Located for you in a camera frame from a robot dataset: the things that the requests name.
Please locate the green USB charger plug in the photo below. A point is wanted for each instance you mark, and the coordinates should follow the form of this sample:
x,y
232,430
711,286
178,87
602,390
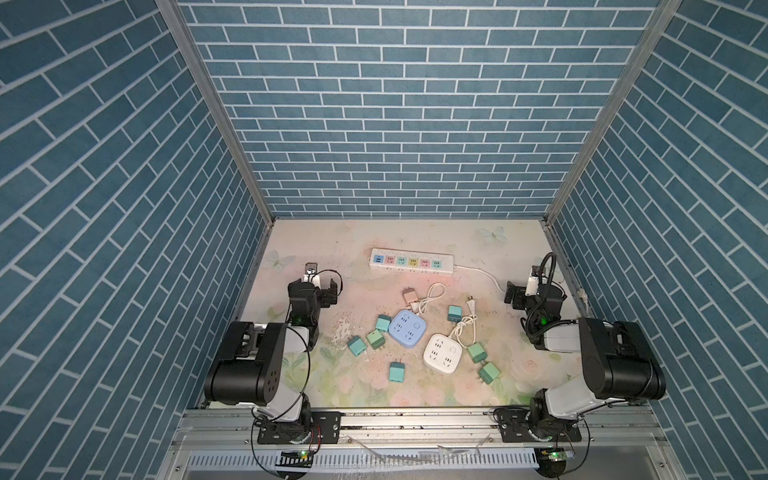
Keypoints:
x,y
477,353
488,372
376,339

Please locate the pink USB charger plug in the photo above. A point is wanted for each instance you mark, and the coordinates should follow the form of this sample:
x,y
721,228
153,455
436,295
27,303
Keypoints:
x,y
410,297

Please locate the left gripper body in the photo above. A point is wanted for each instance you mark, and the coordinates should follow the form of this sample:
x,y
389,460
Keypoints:
x,y
321,301

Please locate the white square power socket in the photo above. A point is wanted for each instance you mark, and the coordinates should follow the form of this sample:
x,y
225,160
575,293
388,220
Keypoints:
x,y
442,354

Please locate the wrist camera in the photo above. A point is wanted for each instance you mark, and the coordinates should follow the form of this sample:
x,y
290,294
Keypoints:
x,y
312,273
533,283

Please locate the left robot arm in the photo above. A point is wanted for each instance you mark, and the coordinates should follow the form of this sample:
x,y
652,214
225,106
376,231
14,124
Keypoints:
x,y
246,370

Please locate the teal USB charger plug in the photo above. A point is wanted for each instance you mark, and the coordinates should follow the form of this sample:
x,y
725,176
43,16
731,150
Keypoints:
x,y
454,313
357,346
383,323
396,372

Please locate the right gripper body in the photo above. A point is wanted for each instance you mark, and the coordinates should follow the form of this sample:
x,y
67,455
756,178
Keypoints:
x,y
521,302

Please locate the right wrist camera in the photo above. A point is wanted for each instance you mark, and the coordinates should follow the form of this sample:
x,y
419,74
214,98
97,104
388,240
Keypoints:
x,y
533,283

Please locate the blue square power socket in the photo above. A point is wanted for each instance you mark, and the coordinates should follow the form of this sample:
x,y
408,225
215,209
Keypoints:
x,y
407,328

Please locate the long white power strip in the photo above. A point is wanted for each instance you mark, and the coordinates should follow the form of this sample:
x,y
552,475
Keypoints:
x,y
411,261

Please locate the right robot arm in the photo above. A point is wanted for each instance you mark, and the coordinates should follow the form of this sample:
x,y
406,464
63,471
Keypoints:
x,y
618,364

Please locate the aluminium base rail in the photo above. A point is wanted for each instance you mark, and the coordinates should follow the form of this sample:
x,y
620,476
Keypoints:
x,y
618,442

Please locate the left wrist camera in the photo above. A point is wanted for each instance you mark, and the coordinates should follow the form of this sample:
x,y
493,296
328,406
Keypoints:
x,y
312,273

